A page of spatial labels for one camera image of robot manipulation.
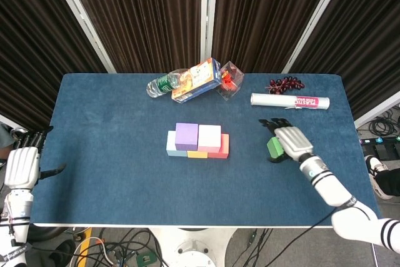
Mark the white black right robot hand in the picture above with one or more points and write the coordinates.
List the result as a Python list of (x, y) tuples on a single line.
[(293, 142)]

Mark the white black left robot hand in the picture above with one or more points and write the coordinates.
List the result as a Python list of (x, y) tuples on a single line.
[(22, 167)]

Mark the green cube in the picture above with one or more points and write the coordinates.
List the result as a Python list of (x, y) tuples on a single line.
[(275, 148)]

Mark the red cube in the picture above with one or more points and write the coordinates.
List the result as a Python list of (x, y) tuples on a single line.
[(222, 149)]

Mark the pink cube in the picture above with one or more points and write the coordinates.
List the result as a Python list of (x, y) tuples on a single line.
[(208, 137)]

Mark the yellow cube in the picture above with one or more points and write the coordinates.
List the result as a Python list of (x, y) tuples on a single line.
[(197, 154)]

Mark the purple cube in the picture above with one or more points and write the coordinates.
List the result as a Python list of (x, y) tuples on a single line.
[(186, 135)]

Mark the light blue cube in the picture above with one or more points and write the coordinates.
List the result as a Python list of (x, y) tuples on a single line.
[(171, 148)]

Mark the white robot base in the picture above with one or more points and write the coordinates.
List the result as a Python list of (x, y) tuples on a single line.
[(193, 245)]

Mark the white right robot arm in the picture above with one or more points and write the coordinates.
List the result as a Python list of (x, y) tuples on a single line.
[(331, 185)]

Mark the white plastic wrap roll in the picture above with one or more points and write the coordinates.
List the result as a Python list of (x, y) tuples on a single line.
[(275, 99)]

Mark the dark red grape bunch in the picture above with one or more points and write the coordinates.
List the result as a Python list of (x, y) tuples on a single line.
[(286, 84)]

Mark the black power strip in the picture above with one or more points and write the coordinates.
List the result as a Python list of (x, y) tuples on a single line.
[(375, 142)]

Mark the white sneaker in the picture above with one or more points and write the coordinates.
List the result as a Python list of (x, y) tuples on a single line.
[(373, 167)]

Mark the clear box with red toy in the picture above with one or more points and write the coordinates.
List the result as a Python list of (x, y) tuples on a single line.
[(229, 81)]

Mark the black trouser leg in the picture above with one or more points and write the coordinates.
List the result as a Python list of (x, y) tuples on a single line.
[(389, 181)]

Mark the blue table mat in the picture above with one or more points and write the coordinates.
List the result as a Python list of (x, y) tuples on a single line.
[(125, 192)]

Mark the blue orange carton box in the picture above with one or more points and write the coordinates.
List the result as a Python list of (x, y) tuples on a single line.
[(200, 79)]

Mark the dark brown curtain partition panel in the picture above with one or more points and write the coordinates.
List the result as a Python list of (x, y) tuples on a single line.
[(140, 13), (359, 45), (265, 13), (31, 45)]

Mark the clear green-label water bottle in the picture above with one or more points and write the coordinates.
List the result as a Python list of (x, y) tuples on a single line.
[(161, 84)]

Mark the green connector box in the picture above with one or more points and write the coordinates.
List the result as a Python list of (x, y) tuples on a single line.
[(145, 259)]

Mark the chrome metal frame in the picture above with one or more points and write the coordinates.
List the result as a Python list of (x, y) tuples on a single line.
[(17, 130)]

